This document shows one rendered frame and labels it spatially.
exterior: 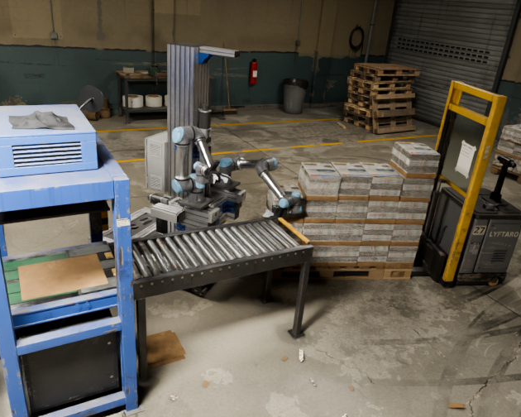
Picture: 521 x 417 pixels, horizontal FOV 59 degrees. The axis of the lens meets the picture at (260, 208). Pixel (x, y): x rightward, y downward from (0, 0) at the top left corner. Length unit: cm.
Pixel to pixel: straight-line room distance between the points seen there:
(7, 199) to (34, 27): 758
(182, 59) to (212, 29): 672
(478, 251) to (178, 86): 313
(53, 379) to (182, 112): 218
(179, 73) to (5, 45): 618
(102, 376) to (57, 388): 25
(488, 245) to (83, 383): 364
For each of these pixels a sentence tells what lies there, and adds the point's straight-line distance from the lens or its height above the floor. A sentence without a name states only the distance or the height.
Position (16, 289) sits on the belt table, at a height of 80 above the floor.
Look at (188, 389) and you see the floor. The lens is 335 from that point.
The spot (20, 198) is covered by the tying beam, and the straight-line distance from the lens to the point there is 233.
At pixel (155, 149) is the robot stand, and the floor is 116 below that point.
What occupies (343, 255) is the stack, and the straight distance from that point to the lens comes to 445.
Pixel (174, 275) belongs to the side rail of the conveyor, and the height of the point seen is 80.
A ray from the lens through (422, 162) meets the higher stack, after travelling 433.
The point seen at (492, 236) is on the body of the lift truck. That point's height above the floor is 57.
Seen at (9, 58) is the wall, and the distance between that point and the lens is 978.
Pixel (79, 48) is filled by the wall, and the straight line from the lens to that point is 986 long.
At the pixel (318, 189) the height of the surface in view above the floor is 94.
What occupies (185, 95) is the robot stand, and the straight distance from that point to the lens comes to 388.
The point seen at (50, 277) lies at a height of 80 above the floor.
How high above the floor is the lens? 240
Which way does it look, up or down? 24 degrees down
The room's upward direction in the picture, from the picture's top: 5 degrees clockwise
